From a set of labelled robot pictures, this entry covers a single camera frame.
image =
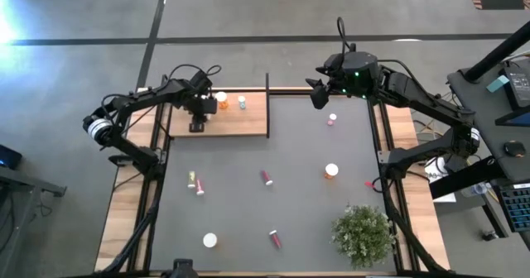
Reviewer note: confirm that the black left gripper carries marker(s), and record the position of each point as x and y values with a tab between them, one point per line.
203	108

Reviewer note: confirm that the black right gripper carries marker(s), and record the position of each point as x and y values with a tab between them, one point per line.
339	85

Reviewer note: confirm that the large orange pill bottle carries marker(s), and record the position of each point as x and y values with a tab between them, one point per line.
221	99
210	240
331	170

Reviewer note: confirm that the small clear pill vial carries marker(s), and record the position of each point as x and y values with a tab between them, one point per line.
242	102

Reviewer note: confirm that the pink pill tube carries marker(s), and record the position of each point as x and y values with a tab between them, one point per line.
199	187

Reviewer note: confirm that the red pill tube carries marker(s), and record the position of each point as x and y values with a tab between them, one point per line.
267	178
275	239

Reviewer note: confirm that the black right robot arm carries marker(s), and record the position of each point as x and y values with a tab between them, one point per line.
422	100

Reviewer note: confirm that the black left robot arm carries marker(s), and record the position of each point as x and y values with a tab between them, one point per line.
141	100

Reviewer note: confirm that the small pink pill bottle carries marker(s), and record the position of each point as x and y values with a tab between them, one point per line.
331	119

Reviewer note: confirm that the grey table mat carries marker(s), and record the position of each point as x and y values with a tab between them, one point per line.
248	212

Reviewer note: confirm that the small red clip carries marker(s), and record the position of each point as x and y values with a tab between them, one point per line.
369	184

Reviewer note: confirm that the white paper sheet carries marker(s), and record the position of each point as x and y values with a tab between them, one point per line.
435	174

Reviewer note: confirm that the black power supply box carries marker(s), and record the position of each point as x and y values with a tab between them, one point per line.
455	162

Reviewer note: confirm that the potted green plant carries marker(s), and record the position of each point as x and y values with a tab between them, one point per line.
363	236

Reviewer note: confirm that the dark grey desk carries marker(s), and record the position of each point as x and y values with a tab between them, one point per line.
484	116

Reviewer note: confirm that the black desk leg foot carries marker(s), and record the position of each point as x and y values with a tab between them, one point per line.
463	178

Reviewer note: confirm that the small teal box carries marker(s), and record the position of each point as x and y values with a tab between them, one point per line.
497	83

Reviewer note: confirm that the grey side desk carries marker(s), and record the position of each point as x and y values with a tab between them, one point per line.
33	185

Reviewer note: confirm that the black vertical pole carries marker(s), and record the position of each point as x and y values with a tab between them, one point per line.
497	52

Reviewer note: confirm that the clear plastic water bottle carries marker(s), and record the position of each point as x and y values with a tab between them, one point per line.
476	189

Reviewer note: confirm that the black computer tower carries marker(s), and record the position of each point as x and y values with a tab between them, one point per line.
8	156

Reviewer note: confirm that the black power adapter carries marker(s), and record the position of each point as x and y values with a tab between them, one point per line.
517	87

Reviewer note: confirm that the black computer mouse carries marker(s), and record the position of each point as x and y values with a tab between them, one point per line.
514	148

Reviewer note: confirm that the small black floor object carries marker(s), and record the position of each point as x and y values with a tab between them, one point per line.
490	235

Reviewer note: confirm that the backlit keyboard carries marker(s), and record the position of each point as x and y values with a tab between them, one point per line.
515	207

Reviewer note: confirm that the black aluminium table frame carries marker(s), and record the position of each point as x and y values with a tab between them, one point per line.
383	125

